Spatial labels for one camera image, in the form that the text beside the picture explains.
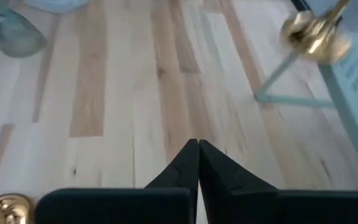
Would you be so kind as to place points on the medium gold candlestick holder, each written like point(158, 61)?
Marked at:
point(2, 211)

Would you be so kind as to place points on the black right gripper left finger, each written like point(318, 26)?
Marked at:
point(135, 207)

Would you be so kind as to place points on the tall gold candlestick holder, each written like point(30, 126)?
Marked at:
point(315, 34)

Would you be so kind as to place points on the green glass candle holder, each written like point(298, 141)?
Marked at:
point(17, 40)

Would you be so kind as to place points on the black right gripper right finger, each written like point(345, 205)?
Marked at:
point(259, 207)

